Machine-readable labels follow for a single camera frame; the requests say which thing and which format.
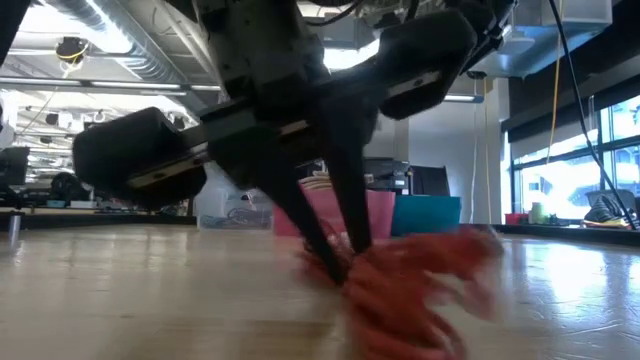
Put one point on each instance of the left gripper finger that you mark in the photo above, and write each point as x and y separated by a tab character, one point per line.
305	230
352	190

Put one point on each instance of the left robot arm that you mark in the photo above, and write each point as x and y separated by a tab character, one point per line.
10	20

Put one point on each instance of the pink plastic bin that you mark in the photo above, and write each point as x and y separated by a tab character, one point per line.
380	210

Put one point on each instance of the black monitor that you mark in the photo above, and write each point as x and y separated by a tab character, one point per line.
392	175

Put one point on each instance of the teal plastic bin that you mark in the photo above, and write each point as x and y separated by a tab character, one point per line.
425	215

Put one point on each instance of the black cloth screen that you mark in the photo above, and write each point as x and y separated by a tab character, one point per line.
430	181

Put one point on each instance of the clear plastic bin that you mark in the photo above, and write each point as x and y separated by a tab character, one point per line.
215	205

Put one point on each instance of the long ceiling light bar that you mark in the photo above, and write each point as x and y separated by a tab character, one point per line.
125	85

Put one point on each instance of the red box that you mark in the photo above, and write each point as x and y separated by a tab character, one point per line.
516	219

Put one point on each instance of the yellow-green bottle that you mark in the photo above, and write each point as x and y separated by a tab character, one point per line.
538	214

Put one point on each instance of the grey mesh office chair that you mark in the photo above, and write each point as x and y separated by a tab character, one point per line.
620	196

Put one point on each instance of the striped bag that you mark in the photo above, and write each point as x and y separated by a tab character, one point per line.
607	215

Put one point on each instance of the dark computer monitor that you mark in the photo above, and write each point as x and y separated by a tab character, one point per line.
14	167

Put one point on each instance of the black aluminium table frame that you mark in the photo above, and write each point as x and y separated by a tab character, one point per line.
550	233

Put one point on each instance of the silver metal post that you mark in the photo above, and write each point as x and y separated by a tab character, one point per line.
15	227

